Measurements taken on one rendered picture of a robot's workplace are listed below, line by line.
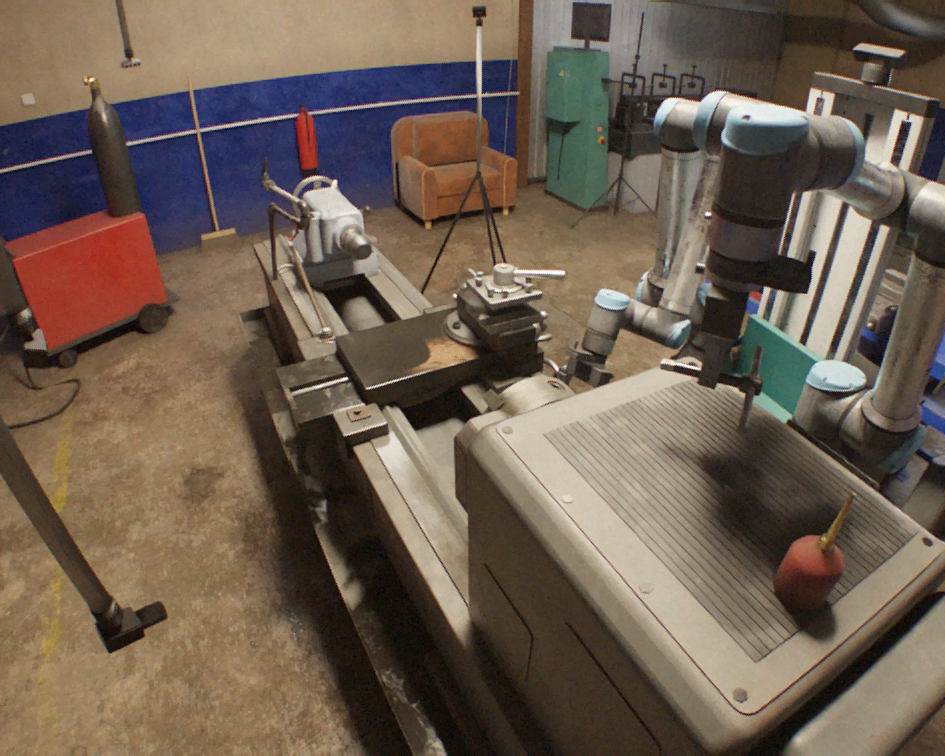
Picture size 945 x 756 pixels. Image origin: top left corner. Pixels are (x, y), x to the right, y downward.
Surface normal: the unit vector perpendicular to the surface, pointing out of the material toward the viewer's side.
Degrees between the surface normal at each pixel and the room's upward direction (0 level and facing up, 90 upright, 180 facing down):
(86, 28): 90
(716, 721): 45
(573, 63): 90
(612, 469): 0
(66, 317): 90
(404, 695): 0
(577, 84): 90
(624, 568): 0
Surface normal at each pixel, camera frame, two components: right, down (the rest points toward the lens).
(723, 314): -0.48, 0.51
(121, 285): 0.74, 0.39
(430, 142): 0.33, 0.62
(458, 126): 0.47, 0.41
